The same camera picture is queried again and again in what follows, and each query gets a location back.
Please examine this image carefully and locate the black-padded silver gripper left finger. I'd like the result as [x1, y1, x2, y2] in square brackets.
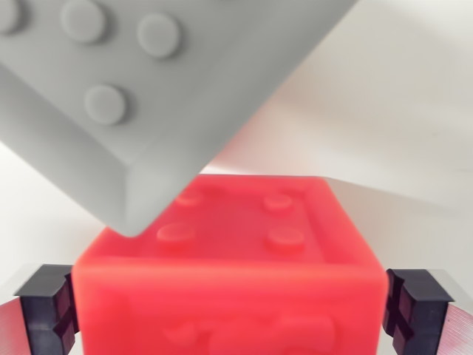
[0, 263, 81, 355]

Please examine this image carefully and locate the black-padded silver gripper right finger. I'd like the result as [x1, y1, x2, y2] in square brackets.
[383, 268, 473, 355]

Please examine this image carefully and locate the red studded cube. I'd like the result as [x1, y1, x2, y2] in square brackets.
[71, 175, 389, 355]

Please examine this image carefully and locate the grey studded cube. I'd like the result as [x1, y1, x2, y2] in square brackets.
[0, 0, 358, 239]

